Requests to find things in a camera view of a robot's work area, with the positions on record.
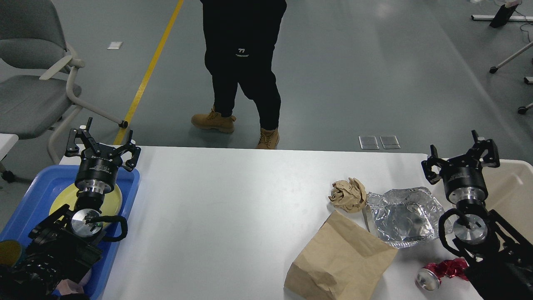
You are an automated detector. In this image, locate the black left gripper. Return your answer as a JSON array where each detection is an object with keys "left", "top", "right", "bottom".
[{"left": 65, "top": 117, "right": 141, "bottom": 194}]

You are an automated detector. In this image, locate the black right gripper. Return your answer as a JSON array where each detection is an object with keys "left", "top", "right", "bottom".
[{"left": 421, "top": 130, "right": 501, "bottom": 205}]

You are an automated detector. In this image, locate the yellow plate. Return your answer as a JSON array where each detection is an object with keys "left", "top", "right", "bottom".
[{"left": 48, "top": 180, "right": 123, "bottom": 238}]

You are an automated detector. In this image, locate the dark green mug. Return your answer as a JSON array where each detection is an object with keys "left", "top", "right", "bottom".
[{"left": 0, "top": 240, "right": 25, "bottom": 267}]

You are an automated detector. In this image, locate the pink mug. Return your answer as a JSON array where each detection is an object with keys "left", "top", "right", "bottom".
[{"left": 56, "top": 269, "right": 92, "bottom": 296}]

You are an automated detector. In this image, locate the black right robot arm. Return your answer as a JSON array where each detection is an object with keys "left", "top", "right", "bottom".
[{"left": 421, "top": 130, "right": 533, "bottom": 300}]

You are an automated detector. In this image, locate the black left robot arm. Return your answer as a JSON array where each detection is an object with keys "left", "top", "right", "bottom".
[{"left": 1, "top": 118, "right": 141, "bottom": 300}]

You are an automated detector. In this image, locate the beige plastic bin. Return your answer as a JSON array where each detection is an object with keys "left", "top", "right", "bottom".
[{"left": 433, "top": 158, "right": 533, "bottom": 242}]

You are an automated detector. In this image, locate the crumpled aluminium foil tray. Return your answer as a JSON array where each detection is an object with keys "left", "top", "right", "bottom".
[{"left": 363, "top": 187, "right": 445, "bottom": 249}]

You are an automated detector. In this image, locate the metal floor socket plate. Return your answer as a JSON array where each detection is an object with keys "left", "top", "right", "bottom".
[
  {"left": 379, "top": 135, "right": 401, "bottom": 150},
  {"left": 359, "top": 135, "right": 380, "bottom": 150}
]

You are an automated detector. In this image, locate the white chair base with casters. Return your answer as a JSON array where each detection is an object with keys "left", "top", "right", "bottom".
[{"left": 489, "top": 41, "right": 533, "bottom": 115}]

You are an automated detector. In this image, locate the grey office chair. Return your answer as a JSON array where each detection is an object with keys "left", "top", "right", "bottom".
[{"left": 0, "top": 0, "right": 128, "bottom": 164}]

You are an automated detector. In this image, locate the crushed red soda can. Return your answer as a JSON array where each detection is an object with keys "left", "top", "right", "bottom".
[{"left": 415, "top": 257, "right": 469, "bottom": 292}]

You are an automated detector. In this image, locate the crumpled brown paper ball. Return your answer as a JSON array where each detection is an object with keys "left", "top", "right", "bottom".
[{"left": 328, "top": 178, "right": 367, "bottom": 213}]

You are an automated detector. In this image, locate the brown paper bag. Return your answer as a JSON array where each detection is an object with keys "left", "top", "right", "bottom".
[{"left": 284, "top": 211, "right": 398, "bottom": 300}]

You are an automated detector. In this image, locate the white stand with black bag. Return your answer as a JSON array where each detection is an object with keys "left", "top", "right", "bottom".
[{"left": 470, "top": 0, "right": 533, "bottom": 28}]

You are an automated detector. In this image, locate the person in black trousers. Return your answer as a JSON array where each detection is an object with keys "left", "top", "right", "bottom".
[{"left": 192, "top": 0, "right": 287, "bottom": 150}]

